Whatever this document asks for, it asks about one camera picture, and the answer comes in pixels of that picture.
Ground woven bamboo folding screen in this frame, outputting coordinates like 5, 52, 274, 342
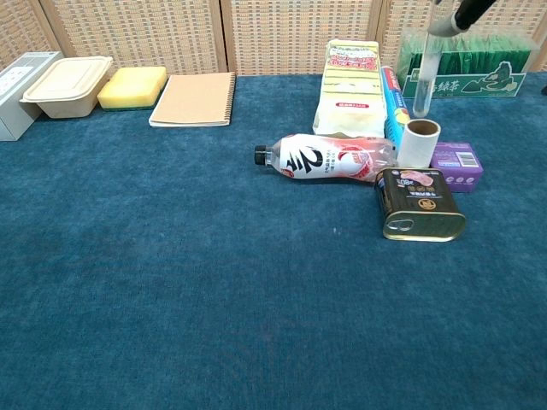
0, 0, 547, 77

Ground grey white power strip box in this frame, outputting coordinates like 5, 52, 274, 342
0, 51, 63, 142

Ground clear box green tea bags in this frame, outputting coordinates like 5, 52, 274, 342
397, 29, 538, 100

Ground blue cling film box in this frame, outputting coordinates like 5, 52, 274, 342
379, 65, 413, 149

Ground black gold luncheon meat can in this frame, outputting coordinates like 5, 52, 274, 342
374, 167, 468, 243

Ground glass test tube white cap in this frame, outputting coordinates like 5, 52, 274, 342
412, 0, 444, 119

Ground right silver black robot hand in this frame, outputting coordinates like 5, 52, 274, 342
427, 0, 499, 38

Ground yellow sponge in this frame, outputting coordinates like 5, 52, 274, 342
97, 73, 163, 113
111, 66, 168, 93

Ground blue table cloth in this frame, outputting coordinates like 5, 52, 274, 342
0, 71, 547, 410

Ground plastic bottle pink white label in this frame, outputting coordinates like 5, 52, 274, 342
254, 133, 399, 185

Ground beige lidded food container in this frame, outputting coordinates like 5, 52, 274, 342
20, 56, 115, 120

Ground kraft spiral notebook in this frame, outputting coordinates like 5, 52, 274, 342
148, 71, 238, 128

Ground small purple box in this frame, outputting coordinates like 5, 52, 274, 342
429, 141, 485, 194

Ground yellow snack bag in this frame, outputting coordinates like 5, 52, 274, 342
313, 39, 386, 139

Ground white paper roll cardboard core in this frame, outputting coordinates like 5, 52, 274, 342
397, 119, 443, 169

